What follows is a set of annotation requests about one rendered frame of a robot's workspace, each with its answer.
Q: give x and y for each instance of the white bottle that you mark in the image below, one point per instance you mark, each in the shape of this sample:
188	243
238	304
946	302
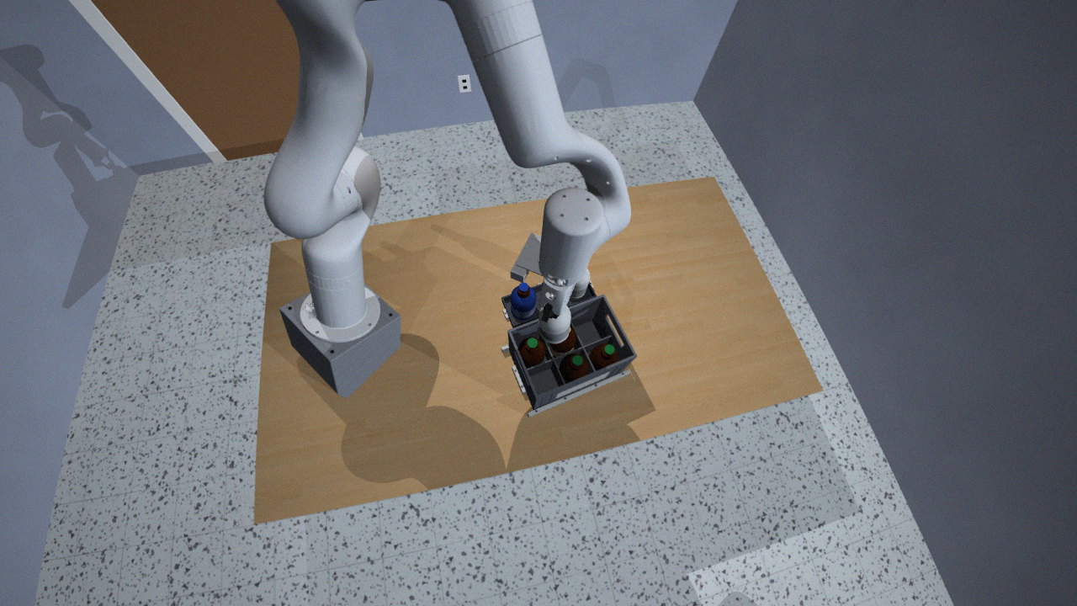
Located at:
580	287
555	330

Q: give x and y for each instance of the blue bottle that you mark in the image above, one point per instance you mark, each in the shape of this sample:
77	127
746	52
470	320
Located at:
523	302

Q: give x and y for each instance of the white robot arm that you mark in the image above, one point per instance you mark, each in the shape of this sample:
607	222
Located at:
335	83

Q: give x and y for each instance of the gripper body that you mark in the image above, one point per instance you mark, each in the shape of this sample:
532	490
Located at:
557	296

